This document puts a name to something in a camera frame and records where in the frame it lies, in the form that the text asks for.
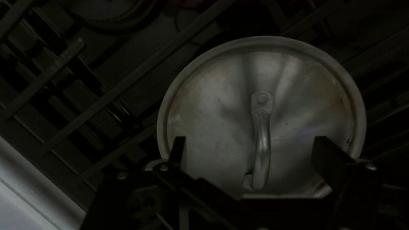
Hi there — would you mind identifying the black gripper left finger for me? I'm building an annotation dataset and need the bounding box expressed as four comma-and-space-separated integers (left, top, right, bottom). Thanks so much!
80, 135, 240, 230

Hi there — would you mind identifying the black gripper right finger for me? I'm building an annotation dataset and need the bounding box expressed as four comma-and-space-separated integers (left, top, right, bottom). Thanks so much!
311, 135, 409, 230

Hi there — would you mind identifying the steel pot lid with handle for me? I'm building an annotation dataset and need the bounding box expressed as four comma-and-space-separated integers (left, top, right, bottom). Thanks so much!
155, 34, 368, 199

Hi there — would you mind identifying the black gas stove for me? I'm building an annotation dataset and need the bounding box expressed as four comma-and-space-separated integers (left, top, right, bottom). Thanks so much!
0, 0, 409, 230

